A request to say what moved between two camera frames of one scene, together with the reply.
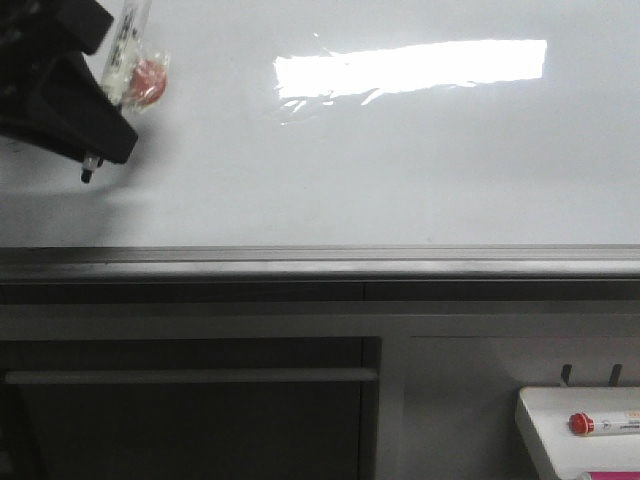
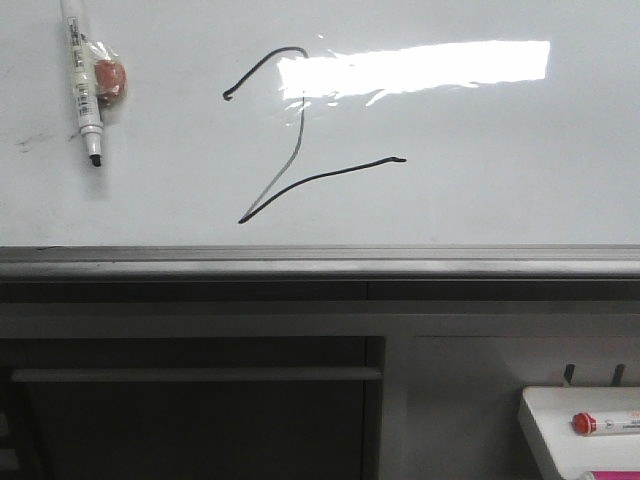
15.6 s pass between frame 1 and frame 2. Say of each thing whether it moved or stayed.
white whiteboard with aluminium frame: stayed
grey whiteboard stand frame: stayed
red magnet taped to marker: moved
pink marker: stayed
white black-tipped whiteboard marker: moved
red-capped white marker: stayed
